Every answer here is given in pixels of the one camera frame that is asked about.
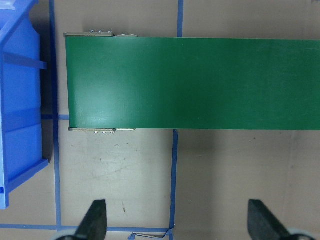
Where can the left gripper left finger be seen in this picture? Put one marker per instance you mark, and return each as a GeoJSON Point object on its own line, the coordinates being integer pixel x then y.
{"type": "Point", "coordinates": [94, 224]}

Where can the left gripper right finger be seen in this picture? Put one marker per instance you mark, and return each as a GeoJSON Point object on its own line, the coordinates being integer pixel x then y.
{"type": "Point", "coordinates": [263, 225]}

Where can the left blue plastic bin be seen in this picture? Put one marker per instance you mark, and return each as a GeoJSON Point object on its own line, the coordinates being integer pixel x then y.
{"type": "Point", "coordinates": [21, 153]}

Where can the green conveyor belt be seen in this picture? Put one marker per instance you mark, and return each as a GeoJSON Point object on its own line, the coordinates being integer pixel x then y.
{"type": "Point", "coordinates": [124, 83]}

